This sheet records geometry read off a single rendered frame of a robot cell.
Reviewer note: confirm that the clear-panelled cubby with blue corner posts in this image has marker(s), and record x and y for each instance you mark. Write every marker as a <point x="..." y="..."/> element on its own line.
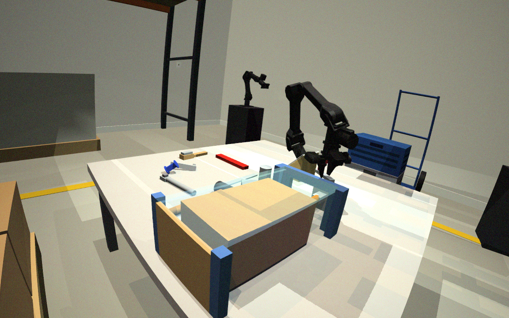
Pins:
<point x="222" y="239"/>

